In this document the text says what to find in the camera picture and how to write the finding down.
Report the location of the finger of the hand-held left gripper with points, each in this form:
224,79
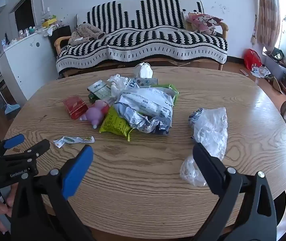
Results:
14,140
40,146

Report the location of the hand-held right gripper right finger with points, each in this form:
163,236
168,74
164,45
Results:
208,167

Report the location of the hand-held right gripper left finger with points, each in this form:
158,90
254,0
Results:
77,170

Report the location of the small clear plastic wrap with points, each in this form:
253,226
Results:
190,172

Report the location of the white green torn wrapper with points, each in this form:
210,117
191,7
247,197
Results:
70,140

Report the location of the blue broom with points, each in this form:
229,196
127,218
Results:
12,108

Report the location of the clear crumpled plastic bag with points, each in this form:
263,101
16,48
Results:
211,130

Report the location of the grey blue crumpled wrapper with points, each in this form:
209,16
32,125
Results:
195,118

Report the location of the red box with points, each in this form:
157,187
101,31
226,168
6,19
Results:
75,106

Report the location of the purple pig toy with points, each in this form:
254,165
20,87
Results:
95,115

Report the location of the yellow-green snack packet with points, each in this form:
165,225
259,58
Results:
114,125

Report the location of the white cabinet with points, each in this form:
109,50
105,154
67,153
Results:
27,62

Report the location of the white green medicine box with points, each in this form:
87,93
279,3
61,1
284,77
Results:
99,89

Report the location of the white blue crumpled bag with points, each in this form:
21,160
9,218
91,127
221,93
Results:
145,105

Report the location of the white crumpled plastic bag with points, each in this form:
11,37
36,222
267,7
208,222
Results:
117,84

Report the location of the patterned tissue pack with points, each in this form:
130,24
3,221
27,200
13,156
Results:
145,81

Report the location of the scattered printed papers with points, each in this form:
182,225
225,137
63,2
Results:
260,71

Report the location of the group of small bottles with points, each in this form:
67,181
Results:
27,31

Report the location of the black side cabinet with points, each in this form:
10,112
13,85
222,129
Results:
60,32

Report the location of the red plastic bag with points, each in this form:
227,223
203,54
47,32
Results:
252,59

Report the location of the yellow box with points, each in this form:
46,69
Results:
49,22

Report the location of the brown plush toy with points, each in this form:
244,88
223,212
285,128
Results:
87,31

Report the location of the sofa with black-white blanket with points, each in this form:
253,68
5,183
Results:
158,37

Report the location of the pink cartoon pillow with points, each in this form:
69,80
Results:
203,21

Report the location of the brown patterned curtain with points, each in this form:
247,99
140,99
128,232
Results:
268,12

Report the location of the wooden sofa frame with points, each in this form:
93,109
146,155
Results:
59,42

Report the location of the hanging wall ornament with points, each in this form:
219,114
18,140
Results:
253,36

